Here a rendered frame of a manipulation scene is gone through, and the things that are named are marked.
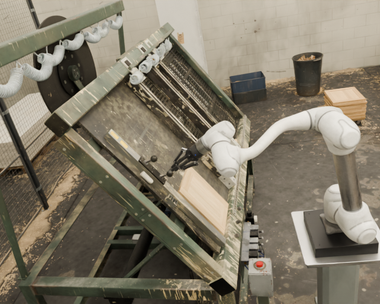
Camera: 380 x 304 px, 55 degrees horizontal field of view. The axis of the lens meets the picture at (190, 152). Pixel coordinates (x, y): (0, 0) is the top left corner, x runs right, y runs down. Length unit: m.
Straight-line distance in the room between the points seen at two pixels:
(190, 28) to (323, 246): 4.35
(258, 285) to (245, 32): 5.87
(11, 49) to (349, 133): 1.77
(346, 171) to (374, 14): 6.06
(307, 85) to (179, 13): 2.47
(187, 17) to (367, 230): 4.52
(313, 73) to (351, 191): 4.67
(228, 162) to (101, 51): 6.34
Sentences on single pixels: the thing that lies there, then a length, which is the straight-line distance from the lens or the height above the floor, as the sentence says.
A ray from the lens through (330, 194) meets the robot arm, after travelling 2.29.
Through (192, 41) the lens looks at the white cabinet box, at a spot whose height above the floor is 1.29.
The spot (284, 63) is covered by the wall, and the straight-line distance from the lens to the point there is 7.60.
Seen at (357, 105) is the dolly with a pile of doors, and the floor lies 0.32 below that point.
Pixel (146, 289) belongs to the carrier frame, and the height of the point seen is 0.78.
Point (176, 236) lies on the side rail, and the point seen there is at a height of 1.19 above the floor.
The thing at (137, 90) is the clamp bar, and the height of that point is 1.72.
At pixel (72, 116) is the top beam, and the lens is 1.79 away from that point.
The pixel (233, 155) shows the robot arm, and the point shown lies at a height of 1.59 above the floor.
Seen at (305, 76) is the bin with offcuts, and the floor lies 0.37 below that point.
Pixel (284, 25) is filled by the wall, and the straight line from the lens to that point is 7.44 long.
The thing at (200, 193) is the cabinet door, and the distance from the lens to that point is 2.35.
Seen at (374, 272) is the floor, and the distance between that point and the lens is 3.38.
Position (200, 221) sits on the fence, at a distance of 2.15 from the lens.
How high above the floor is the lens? 2.42
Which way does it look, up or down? 27 degrees down
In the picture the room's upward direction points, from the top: 11 degrees counter-clockwise
